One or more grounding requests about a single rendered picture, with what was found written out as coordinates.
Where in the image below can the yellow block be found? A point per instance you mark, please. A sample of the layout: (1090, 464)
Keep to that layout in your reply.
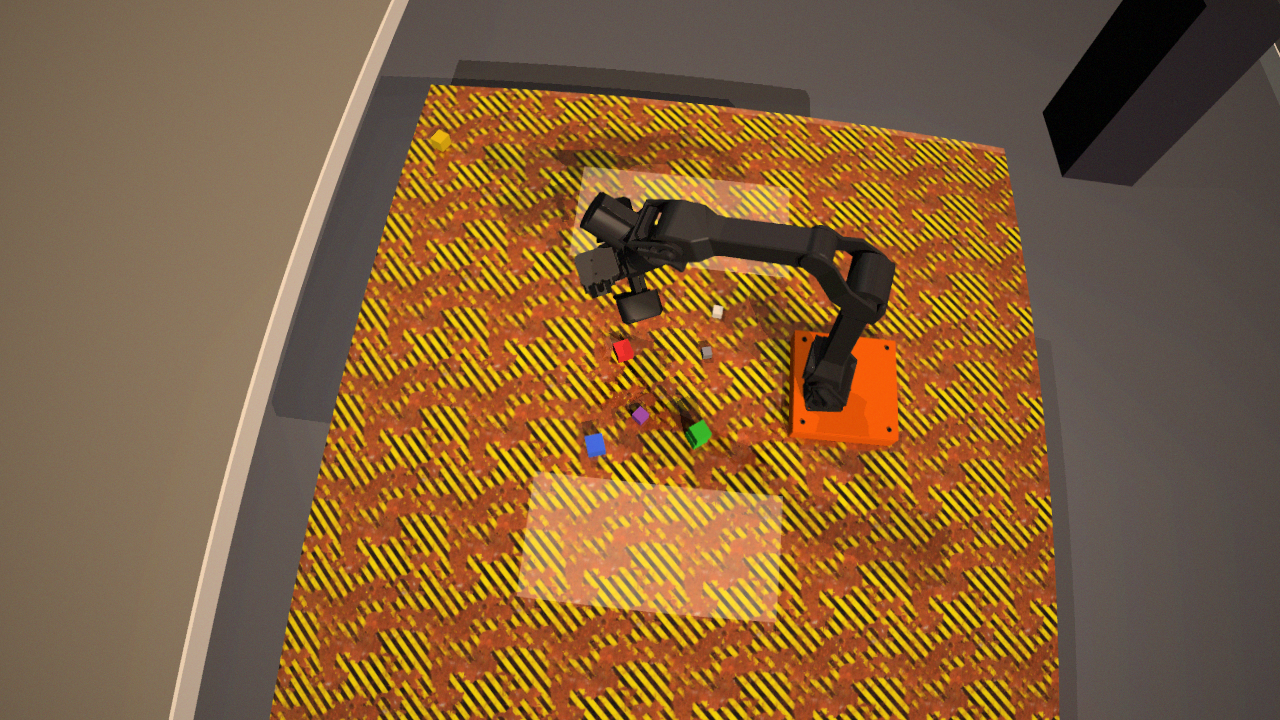
(441, 140)

